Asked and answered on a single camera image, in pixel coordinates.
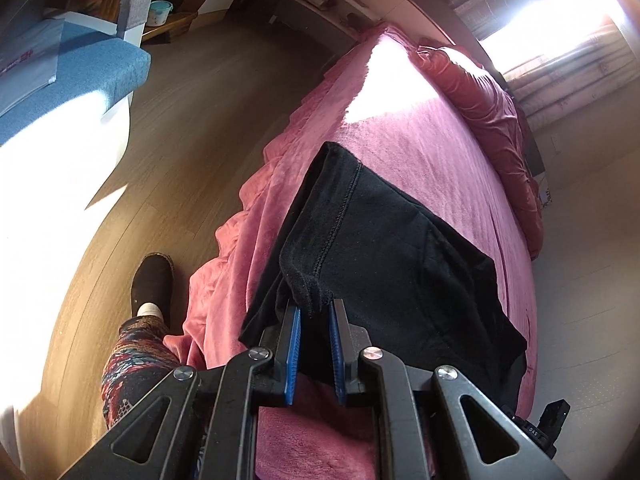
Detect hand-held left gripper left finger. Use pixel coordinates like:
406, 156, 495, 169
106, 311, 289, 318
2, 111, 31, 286
57, 305, 303, 480

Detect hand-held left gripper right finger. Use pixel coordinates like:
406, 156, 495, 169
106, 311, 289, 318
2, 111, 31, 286
327, 299, 571, 480

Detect black pants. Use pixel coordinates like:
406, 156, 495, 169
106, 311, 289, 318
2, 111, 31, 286
239, 141, 528, 416

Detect person's left leg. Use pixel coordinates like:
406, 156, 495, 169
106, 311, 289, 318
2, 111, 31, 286
101, 315, 181, 433

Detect dark slipper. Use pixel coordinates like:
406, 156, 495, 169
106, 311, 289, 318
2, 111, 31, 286
131, 253, 176, 333

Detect pink bed blanket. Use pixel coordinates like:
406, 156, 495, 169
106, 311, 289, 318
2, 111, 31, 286
162, 22, 541, 480

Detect red duvet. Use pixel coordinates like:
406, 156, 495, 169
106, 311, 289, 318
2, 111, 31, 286
410, 45, 546, 261

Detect grey white bedside shelf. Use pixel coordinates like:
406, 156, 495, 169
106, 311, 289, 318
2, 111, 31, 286
272, 0, 386, 53

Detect blue grey lounge chair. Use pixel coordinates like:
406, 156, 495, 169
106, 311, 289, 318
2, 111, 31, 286
0, 0, 154, 181

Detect patterned curtain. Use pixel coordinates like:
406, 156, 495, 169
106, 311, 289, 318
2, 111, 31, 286
425, 0, 626, 131

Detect wooden chair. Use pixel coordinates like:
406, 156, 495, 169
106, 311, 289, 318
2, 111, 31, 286
141, 0, 226, 43

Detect dark bed headboard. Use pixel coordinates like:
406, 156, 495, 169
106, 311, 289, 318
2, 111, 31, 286
407, 0, 546, 178

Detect teal cup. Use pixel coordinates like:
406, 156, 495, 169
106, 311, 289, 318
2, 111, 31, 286
149, 0, 174, 28

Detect pale plastic mailer bag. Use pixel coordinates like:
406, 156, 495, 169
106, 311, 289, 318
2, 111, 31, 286
0, 19, 67, 117

